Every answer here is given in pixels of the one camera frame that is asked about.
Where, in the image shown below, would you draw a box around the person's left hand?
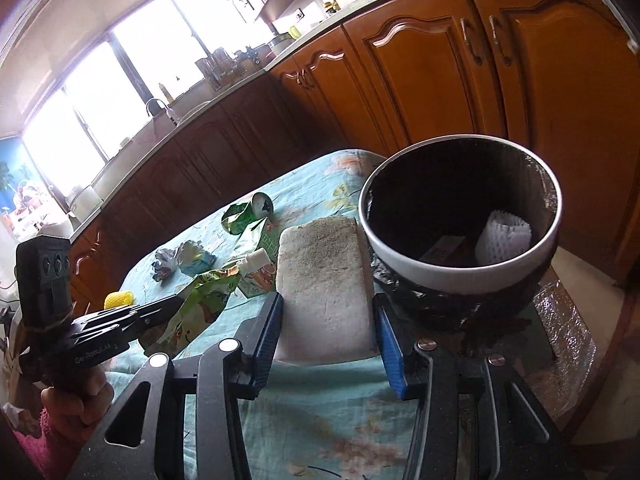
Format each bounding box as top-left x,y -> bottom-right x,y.
40,366 -> 116,433

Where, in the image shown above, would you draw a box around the clear plastic wrapped stool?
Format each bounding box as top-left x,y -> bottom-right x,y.
520,260 -> 601,411

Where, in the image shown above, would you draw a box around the red white carton box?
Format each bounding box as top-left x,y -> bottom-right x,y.
417,235 -> 468,267

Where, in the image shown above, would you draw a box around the green printed snack bag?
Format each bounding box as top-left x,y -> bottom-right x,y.
140,267 -> 246,356

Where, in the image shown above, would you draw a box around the drink carton with white cap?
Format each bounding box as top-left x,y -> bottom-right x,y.
235,225 -> 278,298

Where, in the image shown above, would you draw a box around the yellow foam fruit net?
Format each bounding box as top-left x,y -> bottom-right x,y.
104,291 -> 137,310

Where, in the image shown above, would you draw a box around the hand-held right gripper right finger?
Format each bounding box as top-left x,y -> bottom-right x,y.
372,292 -> 586,480

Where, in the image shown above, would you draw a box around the white rice cooker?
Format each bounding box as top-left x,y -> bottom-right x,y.
7,212 -> 71,243

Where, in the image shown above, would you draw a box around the utensil drying rack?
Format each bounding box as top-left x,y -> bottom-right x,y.
195,47 -> 236,91

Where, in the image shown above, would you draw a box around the white rimmed bin with black bag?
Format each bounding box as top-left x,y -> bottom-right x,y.
357,135 -> 563,336

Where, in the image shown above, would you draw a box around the teal floral tablecloth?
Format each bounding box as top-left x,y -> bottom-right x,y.
107,149 -> 426,480

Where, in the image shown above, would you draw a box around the blue wall poster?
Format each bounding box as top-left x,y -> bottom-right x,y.
0,137 -> 56,241

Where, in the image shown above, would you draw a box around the wooden lower cabinets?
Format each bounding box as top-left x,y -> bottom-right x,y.
65,0 -> 640,286

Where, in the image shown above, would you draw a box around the white pot with lid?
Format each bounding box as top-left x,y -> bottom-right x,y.
267,32 -> 293,56

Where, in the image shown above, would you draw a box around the crumpled silver wrapper left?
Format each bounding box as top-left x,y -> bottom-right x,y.
151,247 -> 181,282

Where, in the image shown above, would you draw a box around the crushed green can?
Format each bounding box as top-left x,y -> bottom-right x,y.
221,191 -> 276,237

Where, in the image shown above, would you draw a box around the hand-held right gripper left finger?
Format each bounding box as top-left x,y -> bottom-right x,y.
65,290 -> 286,480

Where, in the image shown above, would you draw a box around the chrome sink faucet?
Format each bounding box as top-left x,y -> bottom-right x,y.
145,98 -> 178,127

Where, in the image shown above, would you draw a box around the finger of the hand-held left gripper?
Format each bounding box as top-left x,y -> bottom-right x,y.
70,306 -> 138,336
100,294 -> 183,348

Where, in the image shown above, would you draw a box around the kitchen window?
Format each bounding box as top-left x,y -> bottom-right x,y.
20,0 -> 281,196

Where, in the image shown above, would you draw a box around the person's left forearm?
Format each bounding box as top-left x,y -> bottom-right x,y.
0,405 -> 71,480

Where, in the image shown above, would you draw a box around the white foam block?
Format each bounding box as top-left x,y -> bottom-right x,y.
274,216 -> 378,367

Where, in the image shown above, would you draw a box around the crumpled light blue pack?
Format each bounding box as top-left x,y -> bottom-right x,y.
177,240 -> 217,277

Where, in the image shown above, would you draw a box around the speckled kitchen countertop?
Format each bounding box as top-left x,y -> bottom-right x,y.
67,0 -> 571,246

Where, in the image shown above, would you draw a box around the white round cooker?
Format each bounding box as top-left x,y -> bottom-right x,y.
65,184 -> 103,218

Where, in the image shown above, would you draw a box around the large white foam fruit net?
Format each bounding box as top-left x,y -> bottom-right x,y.
474,210 -> 532,266

